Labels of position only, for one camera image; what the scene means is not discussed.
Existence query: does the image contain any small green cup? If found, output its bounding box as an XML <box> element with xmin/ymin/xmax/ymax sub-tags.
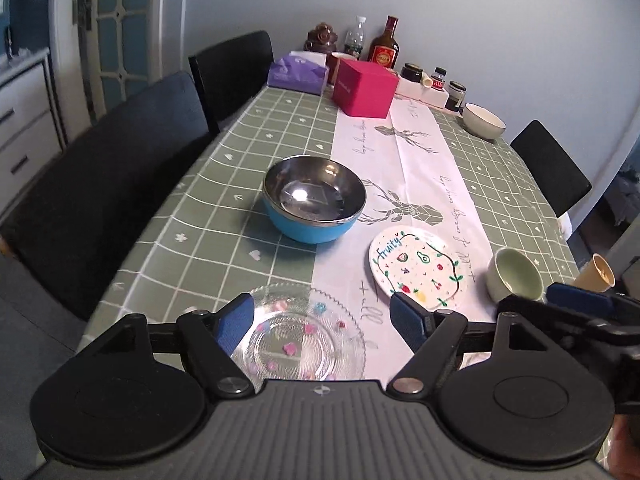
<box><xmin>486</xmin><ymin>248</ymin><xmax>545</xmax><ymax>303</ymax></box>

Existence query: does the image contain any white glass-pane door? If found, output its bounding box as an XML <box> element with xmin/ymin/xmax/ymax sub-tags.
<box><xmin>52</xmin><ymin>0</ymin><xmax>191</xmax><ymax>126</ymax></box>

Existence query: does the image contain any clear glass plate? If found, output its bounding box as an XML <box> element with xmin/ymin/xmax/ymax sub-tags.
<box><xmin>230</xmin><ymin>282</ymin><xmax>367</xmax><ymax>393</ymax></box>

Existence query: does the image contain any white fruit-print plate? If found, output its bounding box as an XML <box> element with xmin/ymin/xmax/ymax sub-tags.
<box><xmin>369</xmin><ymin>226</ymin><xmax>476</xmax><ymax>312</ymax></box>

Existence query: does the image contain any red box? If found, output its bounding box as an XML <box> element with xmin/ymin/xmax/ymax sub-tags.
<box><xmin>332</xmin><ymin>57</ymin><xmax>400</xmax><ymax>117</ymax></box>

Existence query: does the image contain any green checkered tablecloth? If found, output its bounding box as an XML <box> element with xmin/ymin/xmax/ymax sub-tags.
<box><xmin>77</xmin><ymin>82</ymin><xmax>581</xmax><ymax>381</ymax></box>

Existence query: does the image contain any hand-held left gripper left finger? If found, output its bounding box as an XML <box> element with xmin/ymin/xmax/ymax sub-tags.
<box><xmin>85</xmin><ymin>294</ymin><xmax>257</xmax><ymax>397</ymax></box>

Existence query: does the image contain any white ceramic bowl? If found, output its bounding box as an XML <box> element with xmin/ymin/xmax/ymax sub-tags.
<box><xmin>461</xmin><ymin>103</ymin><xmax>507</xmax><ymax>142</ymax></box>

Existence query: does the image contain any tan paper cup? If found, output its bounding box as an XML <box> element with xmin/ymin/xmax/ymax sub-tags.
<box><xmin>570</xmin><ymin>254</ymin><xmax>616</xmax><ymax>292</ymax></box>

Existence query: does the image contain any blue steel bowl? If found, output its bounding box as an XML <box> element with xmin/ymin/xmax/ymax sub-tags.
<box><xmin>262</xmin><ymin>156</ymin><xmax>367</xmax><ymax>245</ymax></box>

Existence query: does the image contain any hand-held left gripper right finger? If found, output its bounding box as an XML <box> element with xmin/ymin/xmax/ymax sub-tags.
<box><xmin>387</xmin><ymin>291</ymin><xmax>556</xmax><ymax>396</ymax></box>

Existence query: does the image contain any white foam box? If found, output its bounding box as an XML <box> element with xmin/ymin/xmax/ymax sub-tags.
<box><xmin>395</xmin><ymin>77</ymin><xmax>463</xmax><ymax>111</ymax></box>

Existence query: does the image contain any white drawer cabinet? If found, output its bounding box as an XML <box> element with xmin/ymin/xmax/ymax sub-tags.
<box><xmin>0</xmin><ymin>47</ymin><xmax>66</xmax><ymax>216</ymax></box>

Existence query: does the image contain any purple tissue pack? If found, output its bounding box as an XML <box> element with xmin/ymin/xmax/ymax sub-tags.
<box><xmin>267</xmin><ymin>51</ymin><xmax>329</xmax><ymax>96</ymax></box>

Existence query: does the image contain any amber liquor bottle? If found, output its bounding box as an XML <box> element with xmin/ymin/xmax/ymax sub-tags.
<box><xmin>368</xmin><ymin>16</ymin><xmax>401</xmax><ymax>68</ymax></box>

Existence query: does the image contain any black chair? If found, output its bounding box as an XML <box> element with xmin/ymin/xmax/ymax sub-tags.
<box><xmin>188</xmin><ymin>30</ymin><xmax>275</xmax><ymax>133</ymax></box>
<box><xmin>510</xmin><ymin>120</ymin><xmax>592</xmax><ymax>218</ymax></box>

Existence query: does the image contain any clear water bottle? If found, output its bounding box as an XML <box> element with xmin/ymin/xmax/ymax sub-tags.
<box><xmin>343</xmin><ymin>16</ymin><xmax>367</xmax><ymax>61</ymax></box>

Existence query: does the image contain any large dark chair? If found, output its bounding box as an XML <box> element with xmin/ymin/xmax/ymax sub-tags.
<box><xmin>0</xmin><ymin>71</ymin><xmax>213</xmax><ymax>321</ymax></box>

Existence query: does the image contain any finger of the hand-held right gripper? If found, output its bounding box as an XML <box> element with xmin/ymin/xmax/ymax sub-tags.
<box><xmin>496</xmin><ymin>282</ymin><xmax>640</xmax><ymax>346</ymax></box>

